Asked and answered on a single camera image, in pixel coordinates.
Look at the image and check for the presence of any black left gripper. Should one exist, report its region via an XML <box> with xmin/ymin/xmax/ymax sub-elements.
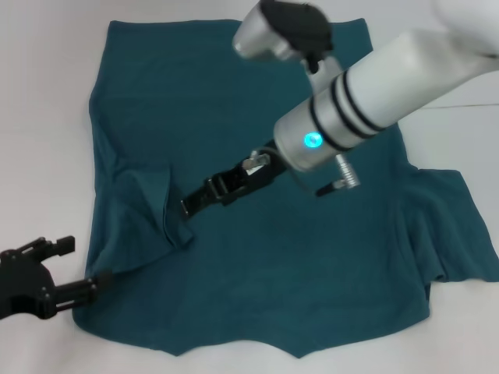
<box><xmin>0</xmin><ymin>235</ymin><xmax>113</xmax><ymax>321</ymax></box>

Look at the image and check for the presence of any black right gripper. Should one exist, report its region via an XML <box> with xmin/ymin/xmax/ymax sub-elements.
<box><xmin>179</xmin><ymin>146</ymin><xmax>292</xmax><ymax>217</ymax></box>

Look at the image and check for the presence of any teal blue shirt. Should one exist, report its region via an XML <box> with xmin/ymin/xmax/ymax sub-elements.
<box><xmin>73</xmin><ymin>19</ymin><xmax>499</xmax><ymax>348</ymax></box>

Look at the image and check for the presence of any right arm connector cable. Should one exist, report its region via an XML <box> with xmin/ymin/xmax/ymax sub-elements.
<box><xmin>315</xmin><ymin>153</ymin><xmax>362</xmax><ymax>198</ymax></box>

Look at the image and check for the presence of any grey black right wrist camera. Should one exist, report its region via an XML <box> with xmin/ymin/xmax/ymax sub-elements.
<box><xmin>232</xmin><ymin>0</ymin><xmax>335</xmax><ymax>75</ymax></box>

